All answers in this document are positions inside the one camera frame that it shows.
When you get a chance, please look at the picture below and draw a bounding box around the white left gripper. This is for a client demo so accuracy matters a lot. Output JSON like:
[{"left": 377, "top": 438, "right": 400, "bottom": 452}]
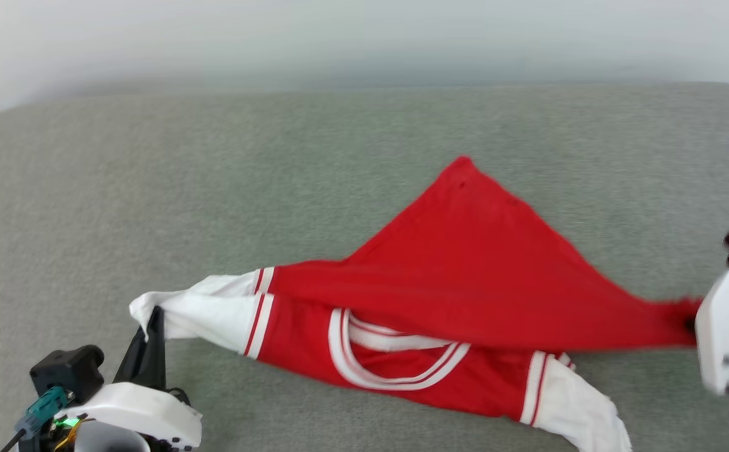
[{"left": 56, "top": 306, "right": 203, "bottom": 452}]

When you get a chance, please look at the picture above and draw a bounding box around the red shirt with white sleeves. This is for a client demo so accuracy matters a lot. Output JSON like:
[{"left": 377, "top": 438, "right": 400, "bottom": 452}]
[{"left": 129, "top": 156, "right": 705, "bottom": 452}]

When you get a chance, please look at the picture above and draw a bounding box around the grey fabric sofa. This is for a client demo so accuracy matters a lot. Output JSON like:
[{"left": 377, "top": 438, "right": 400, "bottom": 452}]
[{"left": 0, "top": 82, "right": 729, "bottom": 452}]

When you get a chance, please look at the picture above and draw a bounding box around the teal left camera cable plug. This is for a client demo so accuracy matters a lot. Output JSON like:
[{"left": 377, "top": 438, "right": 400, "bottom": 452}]
[{"left": 16, "top": 385, "right": 72, "bottom": 441}]

